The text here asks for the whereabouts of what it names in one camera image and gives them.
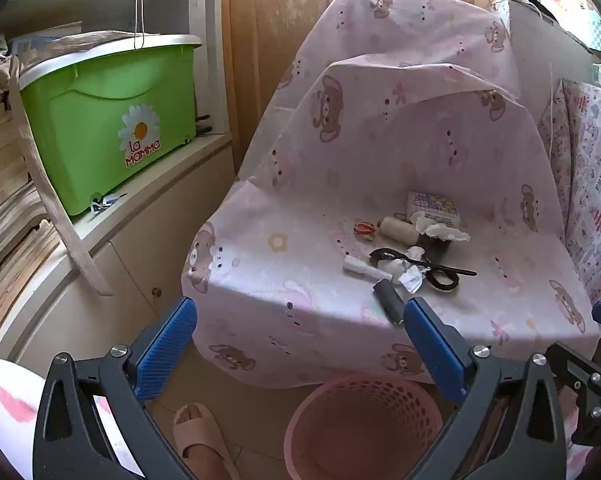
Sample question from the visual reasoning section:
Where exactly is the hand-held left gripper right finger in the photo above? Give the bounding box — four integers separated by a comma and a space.
403, 296, 569, 480

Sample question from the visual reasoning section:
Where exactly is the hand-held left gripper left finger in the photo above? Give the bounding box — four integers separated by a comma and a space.
33, 296, 197, 480

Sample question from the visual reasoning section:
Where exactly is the black ring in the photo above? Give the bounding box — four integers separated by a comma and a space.
425, 266, 460, 292

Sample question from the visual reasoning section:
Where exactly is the pink plastic wastebasket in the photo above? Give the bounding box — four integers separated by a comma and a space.
284, 375, 444, 480

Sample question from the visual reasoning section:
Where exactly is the large white tissue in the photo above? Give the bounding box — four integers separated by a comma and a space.
409, 211, 471, 247

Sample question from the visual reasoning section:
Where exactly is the black cylinder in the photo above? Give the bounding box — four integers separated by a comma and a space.
373, 279, 406, 326

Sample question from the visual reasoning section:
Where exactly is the small white crumpled tissue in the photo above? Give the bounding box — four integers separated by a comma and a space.
381, 245, 427, 293

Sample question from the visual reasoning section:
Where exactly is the white shelving cabinet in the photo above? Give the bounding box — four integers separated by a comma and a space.
0, 0, 236, 361

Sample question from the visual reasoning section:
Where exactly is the black plastic spoon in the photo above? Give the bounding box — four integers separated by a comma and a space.
369, 247, 477, 277

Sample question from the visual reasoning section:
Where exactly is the beige slipper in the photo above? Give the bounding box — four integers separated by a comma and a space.
173, 402, 241, 480

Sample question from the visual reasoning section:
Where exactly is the small white tube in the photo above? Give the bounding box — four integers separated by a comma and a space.
343, 254, 391, 281

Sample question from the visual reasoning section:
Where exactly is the person's foot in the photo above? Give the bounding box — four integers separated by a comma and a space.
176, 405, 231, 480

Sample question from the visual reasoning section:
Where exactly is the cream thread spool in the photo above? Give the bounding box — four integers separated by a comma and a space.
378, 215, 419, 246

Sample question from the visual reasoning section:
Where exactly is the pink printed quilt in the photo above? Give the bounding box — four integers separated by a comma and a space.
538, 77, 601, 306

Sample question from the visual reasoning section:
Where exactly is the printed tissue pack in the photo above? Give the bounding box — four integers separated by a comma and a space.
405, 191, 464, 231

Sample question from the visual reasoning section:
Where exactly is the stack of old books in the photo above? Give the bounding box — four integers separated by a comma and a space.
0, 50, 61, 322

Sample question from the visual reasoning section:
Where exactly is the green storage box white lid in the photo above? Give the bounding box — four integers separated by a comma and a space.
18, 34, 202, 217

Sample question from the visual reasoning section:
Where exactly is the pink bear print chair cover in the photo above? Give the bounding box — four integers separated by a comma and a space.
181, 0, 601, 392

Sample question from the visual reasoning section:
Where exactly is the wooden door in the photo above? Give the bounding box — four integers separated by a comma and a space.
223, 0, 496, 176

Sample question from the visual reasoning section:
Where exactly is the beige cloth strap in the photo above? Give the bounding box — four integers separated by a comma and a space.
0, 30, 114, 297

